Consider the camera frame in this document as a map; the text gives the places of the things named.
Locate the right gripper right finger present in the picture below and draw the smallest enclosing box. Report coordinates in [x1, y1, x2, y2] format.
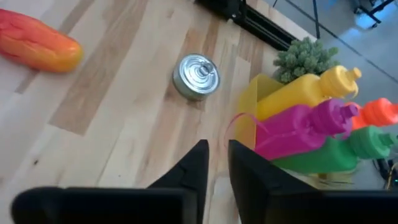
[228, 139, 398, 224]

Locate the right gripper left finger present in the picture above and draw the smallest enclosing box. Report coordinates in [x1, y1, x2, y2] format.
[11, 139, 210, 224]

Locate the green plastic bottle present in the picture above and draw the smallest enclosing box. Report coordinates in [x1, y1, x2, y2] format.
[272, 126, 398, 174]

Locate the pink plastic bottle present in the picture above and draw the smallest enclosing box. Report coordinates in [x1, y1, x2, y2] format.
[224, 98, 360, 161]

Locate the yellow plastic bottle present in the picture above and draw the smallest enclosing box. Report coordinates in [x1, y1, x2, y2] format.
[256, 65, 363, 122]

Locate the orange plastic bottle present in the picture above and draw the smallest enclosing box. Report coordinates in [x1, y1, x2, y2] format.
[351, 98, 398, 131]

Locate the tin can olive label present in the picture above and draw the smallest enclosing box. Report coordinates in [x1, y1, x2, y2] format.
[172, 53, 221, 101]

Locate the yellow translucent plastic bin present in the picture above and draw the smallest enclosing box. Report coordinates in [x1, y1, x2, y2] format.
[234, 73, 358, 187]

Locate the green broccoli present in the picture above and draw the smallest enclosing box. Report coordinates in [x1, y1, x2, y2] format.
[272, 36, 340, 85]

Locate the red-orange oblong toy fruit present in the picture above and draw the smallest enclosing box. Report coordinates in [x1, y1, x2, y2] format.
[0, 8, 84, 74]

